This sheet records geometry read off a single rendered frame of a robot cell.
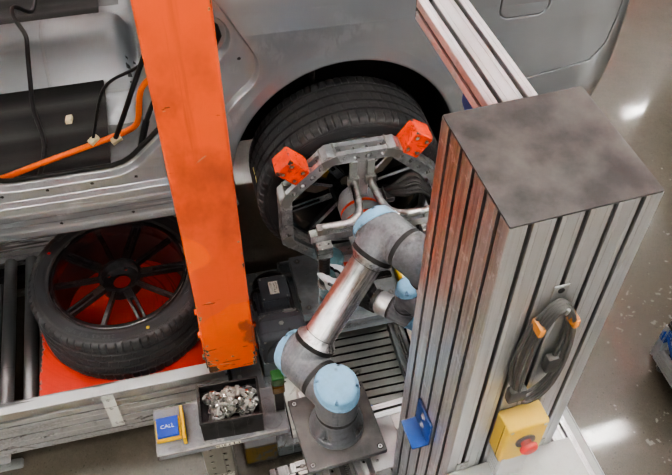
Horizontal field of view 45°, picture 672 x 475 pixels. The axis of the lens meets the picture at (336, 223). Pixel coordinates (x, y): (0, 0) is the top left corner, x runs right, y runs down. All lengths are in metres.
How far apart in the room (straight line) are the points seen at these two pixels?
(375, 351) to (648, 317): 1.21
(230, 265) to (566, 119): 1.25
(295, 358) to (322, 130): 0.77
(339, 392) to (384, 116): 0.94
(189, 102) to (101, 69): 1.55
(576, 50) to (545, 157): 1.65
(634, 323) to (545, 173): 2.51
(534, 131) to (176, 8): 0.80
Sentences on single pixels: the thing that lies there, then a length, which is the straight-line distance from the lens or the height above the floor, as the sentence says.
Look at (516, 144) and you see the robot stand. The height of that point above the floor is 2.03.
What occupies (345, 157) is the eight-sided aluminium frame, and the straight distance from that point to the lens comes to 2.53.
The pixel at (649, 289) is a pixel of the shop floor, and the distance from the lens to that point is 3.85.
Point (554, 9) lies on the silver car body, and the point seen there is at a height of 1.40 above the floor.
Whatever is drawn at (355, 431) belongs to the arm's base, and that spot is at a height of 0.86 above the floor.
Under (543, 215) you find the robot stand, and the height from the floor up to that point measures 2.03.
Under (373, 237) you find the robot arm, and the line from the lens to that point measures 2.05.
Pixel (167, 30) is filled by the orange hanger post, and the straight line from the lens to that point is 1.76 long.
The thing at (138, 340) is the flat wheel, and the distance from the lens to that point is 2.90.
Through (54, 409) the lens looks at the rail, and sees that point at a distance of 3.00.
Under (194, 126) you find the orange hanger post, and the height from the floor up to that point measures 1.60.
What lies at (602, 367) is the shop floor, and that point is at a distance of 3.54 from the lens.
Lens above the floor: 2.87
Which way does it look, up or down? 49 degrees down
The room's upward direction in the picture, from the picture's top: 1 degrees clockwise
